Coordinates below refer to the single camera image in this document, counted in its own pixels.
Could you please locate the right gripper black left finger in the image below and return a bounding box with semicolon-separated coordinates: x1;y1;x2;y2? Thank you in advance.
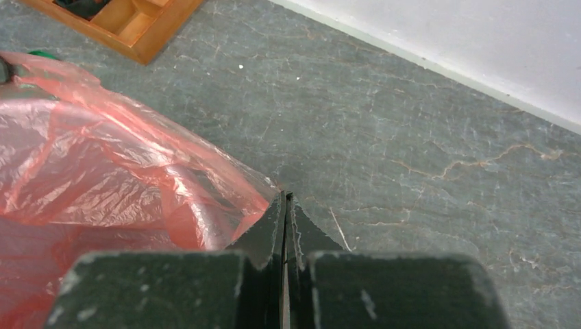
45;193;287;328

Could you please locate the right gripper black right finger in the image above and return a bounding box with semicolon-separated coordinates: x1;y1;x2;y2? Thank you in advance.
286;194;510;328

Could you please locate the red plastic trash bag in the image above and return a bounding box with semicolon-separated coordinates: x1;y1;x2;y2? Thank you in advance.
1;51;278;328

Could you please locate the orange wooden compartment tray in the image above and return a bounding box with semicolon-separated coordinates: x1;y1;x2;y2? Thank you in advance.
23;0;203;65

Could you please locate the green cloth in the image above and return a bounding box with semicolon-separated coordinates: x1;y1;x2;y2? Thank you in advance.
28;50;59;60

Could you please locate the black rolled item middle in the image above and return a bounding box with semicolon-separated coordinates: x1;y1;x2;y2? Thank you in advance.
53;0;110;21

